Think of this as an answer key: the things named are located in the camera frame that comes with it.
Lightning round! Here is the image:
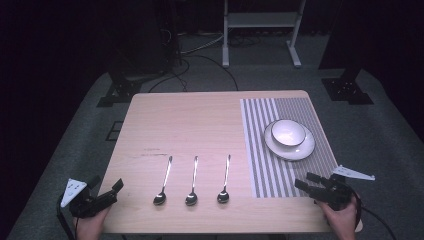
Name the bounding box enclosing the white plate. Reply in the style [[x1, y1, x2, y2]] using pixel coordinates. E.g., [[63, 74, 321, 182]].
[[263, 121, 316, 162]]

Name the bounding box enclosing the black floor cable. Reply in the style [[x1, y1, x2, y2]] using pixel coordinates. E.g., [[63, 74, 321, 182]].
[[147, 54, 240, 93]]

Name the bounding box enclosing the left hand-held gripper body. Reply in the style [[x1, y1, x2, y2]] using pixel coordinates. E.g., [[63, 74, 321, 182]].
[[60, 178, 118, 220]]

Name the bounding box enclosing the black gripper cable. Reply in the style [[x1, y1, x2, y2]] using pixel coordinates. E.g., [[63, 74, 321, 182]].
[[352, 192, 398, 240], [55, 194, 78, 240]]

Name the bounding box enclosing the grey striped placemat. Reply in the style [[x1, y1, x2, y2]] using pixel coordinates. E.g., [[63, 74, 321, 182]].
[[239, 97, 340, 199]]

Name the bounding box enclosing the person's left hand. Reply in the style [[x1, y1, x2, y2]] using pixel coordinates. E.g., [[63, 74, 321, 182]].
[[73, 206, 111, 240]]

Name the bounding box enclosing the black stand with flat base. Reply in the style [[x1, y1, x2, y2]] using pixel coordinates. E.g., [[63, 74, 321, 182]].
[[318, 0, 375, 106]]

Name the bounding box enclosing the white metal stand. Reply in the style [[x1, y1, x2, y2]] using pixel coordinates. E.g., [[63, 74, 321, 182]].
[[221, 0, 307, 69]]

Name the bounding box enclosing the dark floor hatch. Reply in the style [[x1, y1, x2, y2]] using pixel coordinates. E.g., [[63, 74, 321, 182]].
[[105, 120, 125, 142]]

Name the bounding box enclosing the person's right hand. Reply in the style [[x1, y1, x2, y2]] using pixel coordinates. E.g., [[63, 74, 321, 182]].
[[316, 194, 360, 240]]

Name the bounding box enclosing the white bowl with dark rim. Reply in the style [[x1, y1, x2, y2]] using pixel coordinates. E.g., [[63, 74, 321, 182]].
[[270, 119, 307, 148]]

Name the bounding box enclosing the black stand with cross base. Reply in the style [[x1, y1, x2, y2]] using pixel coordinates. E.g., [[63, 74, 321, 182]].
[[96, 49, 168, 109]]

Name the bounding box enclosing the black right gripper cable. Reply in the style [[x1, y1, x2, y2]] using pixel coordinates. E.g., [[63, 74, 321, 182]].
[[352, 192, 398, 240]]

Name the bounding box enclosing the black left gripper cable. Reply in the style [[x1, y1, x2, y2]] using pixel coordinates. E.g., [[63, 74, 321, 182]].
[[55, 194, 78, 240]]

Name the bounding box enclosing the grey floor cable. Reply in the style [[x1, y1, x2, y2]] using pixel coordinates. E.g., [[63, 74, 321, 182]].
[[179, 31, 225, 56]]

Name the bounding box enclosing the silver metal spoon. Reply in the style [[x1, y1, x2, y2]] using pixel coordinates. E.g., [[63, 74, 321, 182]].
[[216, 153, 232, 205], [185, 155, 200, 207], [152, 155, 174, 206]]

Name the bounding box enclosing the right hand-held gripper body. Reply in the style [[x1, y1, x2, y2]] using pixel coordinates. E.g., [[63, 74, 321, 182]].
[[311, 165, 376, 212]]

